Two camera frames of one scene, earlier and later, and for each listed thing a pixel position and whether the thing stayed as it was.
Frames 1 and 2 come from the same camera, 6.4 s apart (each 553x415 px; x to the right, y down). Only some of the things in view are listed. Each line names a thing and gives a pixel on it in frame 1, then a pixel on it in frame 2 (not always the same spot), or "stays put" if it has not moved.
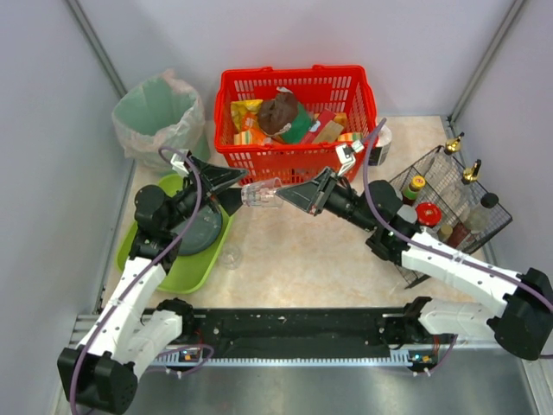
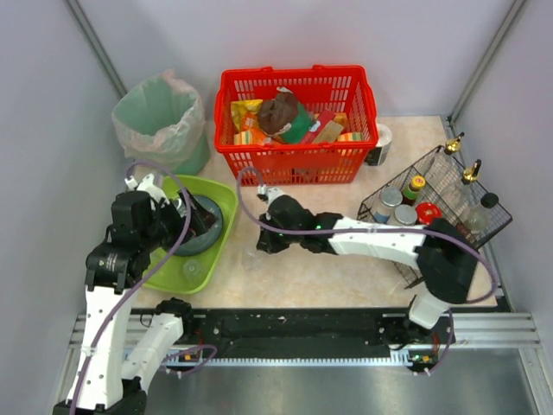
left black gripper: x=200 y=181 to x=190 y=214
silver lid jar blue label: x=408 y=213 stays put
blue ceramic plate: x=201 y=233 stays put
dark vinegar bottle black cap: x=478 y=220 stays put
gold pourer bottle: x=469 y=188 stays put
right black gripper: x=321 y=193 to x=268 y=233
